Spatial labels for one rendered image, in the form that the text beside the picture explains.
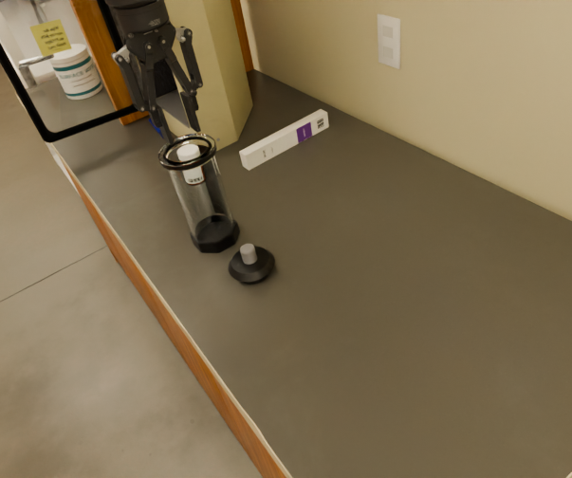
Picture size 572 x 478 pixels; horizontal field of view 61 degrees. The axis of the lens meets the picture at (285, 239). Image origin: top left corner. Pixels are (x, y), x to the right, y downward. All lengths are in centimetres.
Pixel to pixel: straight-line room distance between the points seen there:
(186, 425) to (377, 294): 119
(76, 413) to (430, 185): 159
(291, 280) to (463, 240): 34
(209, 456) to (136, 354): 58
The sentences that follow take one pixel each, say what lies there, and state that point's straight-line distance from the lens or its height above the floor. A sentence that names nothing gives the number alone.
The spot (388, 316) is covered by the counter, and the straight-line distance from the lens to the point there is 86.
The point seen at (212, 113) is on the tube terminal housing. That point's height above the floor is 105.
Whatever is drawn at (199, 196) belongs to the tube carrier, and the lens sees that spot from 94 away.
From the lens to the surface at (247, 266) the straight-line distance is 93.
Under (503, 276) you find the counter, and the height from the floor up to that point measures 94.
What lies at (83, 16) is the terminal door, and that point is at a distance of 148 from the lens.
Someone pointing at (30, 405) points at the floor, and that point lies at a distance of 229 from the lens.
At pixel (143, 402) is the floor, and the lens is 205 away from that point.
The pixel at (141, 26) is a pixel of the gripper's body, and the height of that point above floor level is 140.
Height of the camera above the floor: 162
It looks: 42 degrees down
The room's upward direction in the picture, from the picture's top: 12 degrees counter-clockwise
